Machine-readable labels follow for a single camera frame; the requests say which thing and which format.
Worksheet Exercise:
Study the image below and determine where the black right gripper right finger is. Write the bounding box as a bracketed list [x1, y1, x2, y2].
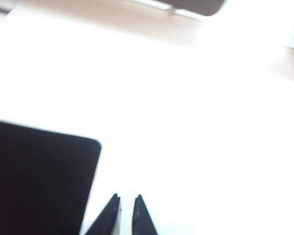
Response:
[131, 194, 159, 235]

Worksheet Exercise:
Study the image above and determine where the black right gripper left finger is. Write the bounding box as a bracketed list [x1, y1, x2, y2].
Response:
[84, 193, 121, 235]

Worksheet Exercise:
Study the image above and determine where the black mouse pad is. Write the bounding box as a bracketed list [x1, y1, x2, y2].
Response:
[0, 119, 101, 235]

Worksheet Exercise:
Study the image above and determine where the wide grey desk divider panel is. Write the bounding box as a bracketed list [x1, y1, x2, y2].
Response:
[159, 0, 229, 17]

